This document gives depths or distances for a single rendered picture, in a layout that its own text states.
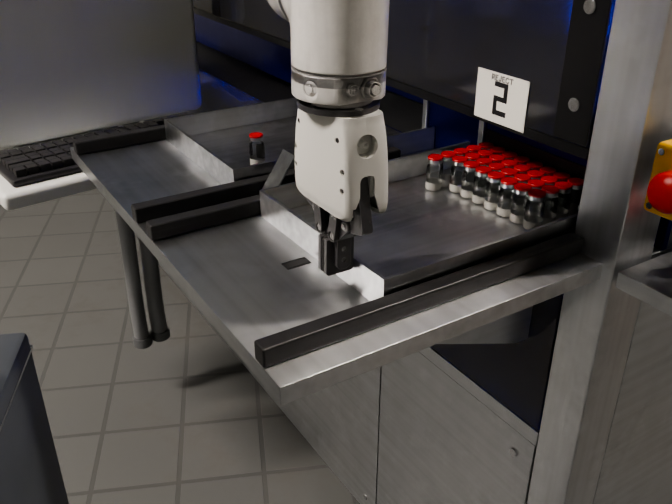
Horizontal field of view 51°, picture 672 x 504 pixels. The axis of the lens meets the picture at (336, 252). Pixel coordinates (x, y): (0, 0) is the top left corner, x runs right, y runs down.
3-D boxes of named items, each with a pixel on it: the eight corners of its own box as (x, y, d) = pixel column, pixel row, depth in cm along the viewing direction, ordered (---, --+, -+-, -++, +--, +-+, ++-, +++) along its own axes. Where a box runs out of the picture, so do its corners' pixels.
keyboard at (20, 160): (189, 121, 147) (188, 109, 146) (224, 138, 138) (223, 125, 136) (-12, 164, 125) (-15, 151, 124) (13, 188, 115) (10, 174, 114)
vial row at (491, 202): (447, 180, 98) (449, 149, 96) (545, 228, 84) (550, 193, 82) (434, 184, 97) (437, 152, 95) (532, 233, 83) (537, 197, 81)
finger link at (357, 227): (387, 222, 62) (359, 240, 67) (357, 142, 63) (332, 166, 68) (376, 224, 62) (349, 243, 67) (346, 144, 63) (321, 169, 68)
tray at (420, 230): (466, 163, 104) (468, 141, 103) (612, 228, 85) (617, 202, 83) (260, 215, 88) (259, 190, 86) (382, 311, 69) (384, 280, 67)
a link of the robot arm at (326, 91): (409, 71, 60) (406, 105, 62) (352, 52, 67) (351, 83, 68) (325, 83, 56) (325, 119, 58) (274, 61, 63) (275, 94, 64)
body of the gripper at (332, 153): (406, 97, 61) (399, 215, 66) (342, 72, 68) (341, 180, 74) (333, 109, 57) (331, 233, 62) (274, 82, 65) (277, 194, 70)
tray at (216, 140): (343, 108, 129) (344, 89, 128) (433, 148, 110) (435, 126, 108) (166, 140, 114) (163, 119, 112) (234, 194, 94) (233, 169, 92)
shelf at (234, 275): (329, 111, 134) (329, 101, 133) (646, 261, 82) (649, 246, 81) (72, 158, 112) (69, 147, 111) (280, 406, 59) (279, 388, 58)
